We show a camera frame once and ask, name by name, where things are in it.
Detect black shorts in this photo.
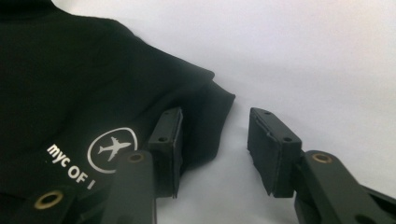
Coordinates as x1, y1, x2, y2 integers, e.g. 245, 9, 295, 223
0, 0, 236, 216

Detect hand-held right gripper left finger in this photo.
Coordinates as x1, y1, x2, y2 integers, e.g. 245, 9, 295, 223
147, 106, 185, 200

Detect white table mat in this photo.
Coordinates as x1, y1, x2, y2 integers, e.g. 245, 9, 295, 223
52, 0, 396, 224

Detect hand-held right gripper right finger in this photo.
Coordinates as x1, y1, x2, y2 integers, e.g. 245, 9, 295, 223
247, 106, 304, 199

